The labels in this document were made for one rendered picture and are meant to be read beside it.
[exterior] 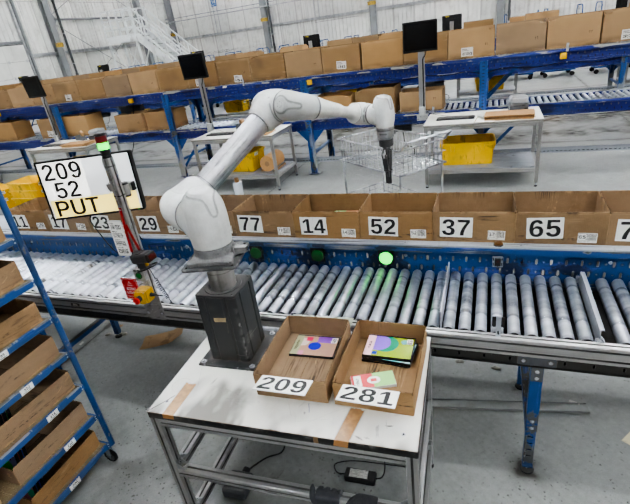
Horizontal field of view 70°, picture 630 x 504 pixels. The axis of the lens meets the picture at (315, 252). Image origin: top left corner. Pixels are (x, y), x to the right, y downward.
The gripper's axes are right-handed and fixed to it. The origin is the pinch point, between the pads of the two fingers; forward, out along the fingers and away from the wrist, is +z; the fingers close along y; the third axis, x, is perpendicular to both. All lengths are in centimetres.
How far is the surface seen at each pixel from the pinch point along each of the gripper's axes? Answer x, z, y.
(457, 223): 35.8, 22.6, 8.1
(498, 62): 30, -7, -440
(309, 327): -17, 41, 83
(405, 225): 9.7, 23.8, 9.6
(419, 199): 11.4, 20.2, -19.5
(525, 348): 69, 51, 66
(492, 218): 52, 20, 7
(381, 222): -2.9, 21.9, 10.5
